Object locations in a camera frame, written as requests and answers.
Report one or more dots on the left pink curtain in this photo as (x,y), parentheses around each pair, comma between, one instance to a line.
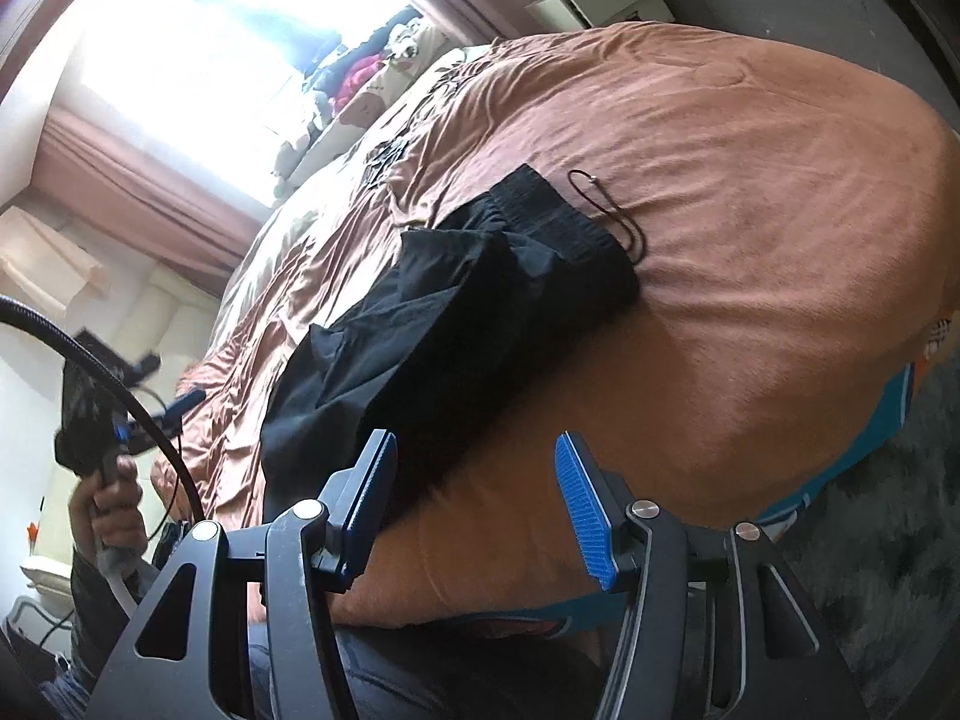
(140,202)

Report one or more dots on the brown bed blanket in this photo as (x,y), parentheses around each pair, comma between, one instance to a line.
(783,194)

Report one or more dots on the black pants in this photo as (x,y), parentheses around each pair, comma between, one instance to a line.
(470,313)

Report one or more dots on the pile of clothes on sill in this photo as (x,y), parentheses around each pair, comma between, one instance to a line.
(327,81)

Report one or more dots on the white bedside cabinet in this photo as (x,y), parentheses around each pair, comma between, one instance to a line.
(574,15)

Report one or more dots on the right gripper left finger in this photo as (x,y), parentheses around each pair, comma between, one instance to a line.
(185,654)

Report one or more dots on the beige patterned pillow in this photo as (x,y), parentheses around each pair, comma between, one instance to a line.
(362,101)

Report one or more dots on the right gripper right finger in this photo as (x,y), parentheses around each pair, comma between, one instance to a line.
(716,625)

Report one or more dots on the person's left hand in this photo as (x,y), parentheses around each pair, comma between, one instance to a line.
(107,514)

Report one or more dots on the cream padded headboard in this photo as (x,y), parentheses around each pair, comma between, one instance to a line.
(171,318)

